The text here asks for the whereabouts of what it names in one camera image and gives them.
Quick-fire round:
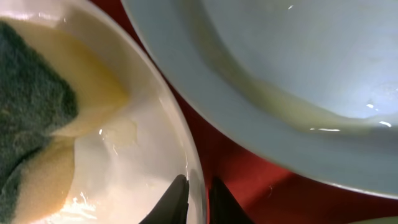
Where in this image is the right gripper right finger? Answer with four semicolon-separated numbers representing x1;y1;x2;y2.
208;177;254;224

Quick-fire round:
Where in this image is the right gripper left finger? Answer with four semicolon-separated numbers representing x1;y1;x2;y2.
139;174;189;224

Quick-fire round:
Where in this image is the cream white plate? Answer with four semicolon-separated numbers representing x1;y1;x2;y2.
1;1;206;223

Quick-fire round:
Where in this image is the green and yellow sponge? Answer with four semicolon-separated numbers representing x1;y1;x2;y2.
1;18;129;223

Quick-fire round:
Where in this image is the red plastic serving tray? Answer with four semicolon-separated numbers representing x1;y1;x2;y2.
98;0;397;223

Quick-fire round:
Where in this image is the pale green plate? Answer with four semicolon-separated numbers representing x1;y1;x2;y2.
123;0;397;198

